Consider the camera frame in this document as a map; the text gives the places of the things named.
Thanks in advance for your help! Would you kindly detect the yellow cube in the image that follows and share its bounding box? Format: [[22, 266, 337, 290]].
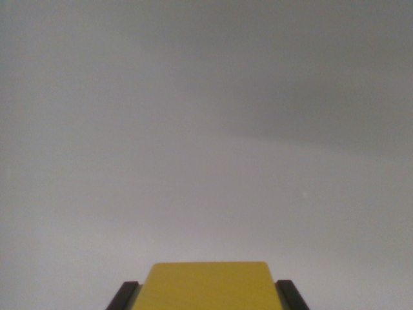
[[131, 262, 285, 310]]

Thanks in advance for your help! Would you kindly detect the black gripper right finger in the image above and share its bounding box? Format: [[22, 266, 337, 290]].
[[276, 279, 312, 310]]

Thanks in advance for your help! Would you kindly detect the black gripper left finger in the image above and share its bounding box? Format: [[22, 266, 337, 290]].
[[105, 281, 143, 310]]

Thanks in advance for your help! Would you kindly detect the grey plastic bin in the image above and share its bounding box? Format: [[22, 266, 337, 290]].
[[0, 0, 413, 310]]

